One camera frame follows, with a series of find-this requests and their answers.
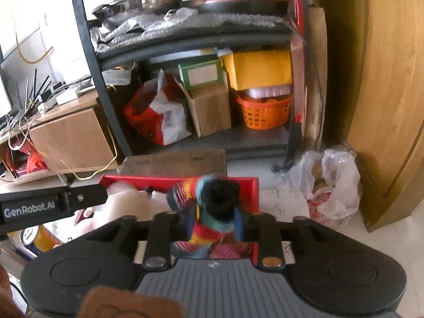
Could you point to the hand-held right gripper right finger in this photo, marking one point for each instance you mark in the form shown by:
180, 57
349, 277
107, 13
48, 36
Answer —
265, 228

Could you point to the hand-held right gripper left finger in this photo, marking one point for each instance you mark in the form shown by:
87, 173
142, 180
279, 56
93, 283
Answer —
172, 221

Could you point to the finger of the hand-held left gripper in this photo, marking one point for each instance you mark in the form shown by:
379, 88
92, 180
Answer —
87, 196

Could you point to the beige plush doll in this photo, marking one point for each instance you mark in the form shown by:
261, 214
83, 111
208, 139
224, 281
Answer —
122, 203

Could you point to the red storage box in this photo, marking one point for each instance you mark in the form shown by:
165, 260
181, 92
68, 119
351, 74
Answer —
159, 183

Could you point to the colourful striped sock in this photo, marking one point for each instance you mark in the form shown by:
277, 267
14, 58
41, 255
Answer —
215, 198

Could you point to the glass coffee jar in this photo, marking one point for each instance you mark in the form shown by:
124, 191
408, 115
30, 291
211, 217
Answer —
39, 238

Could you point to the pink knitted cloth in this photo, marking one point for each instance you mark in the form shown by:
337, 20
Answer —
232, 250

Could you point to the red cloth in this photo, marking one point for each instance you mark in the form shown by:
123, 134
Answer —
33, 164

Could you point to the dark wooden board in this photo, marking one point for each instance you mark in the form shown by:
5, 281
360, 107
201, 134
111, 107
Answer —
172, 164

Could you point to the low wooden side cabinet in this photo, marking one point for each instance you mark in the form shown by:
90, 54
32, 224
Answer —
73, 135

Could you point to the red and white plastic bag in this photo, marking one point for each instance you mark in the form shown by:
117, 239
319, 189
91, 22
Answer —
165, 119

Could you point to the white router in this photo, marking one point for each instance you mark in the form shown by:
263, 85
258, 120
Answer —
66, 95

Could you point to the black router with antennas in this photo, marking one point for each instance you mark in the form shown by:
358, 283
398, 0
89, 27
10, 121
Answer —
44, 97

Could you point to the orange plastic basket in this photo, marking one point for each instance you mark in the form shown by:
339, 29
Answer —
265, 114

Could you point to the brown cardboard box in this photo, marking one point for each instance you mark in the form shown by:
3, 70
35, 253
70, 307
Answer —
212, 109

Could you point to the small clear plastic box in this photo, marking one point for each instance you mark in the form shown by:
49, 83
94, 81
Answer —
116, 77

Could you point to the white plastic containers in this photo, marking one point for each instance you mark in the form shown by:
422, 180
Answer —
268, 92

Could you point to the green carton box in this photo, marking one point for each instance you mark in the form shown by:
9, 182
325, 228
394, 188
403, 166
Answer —
202, 74

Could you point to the black metal shelf rack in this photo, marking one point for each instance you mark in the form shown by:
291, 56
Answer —
86, 39

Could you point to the yellow carton box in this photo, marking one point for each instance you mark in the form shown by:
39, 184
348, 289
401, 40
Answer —
261, 69

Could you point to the leaning wooden plank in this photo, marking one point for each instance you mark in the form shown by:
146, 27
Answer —
318, 56

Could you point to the bubble wrap sheet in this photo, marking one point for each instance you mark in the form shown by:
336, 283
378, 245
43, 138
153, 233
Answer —
159, 23

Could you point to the steel cooking pot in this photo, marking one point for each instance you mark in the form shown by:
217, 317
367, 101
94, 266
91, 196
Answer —
149, 0

